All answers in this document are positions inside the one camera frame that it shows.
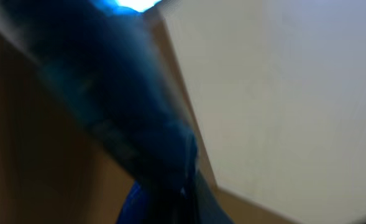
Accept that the blue Oreo cookie pack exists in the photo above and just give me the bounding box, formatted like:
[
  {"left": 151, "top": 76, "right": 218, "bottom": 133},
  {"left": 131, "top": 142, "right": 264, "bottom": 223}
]
[{"left": 0, "top": 0, "right": 230, "bottom": 224}]

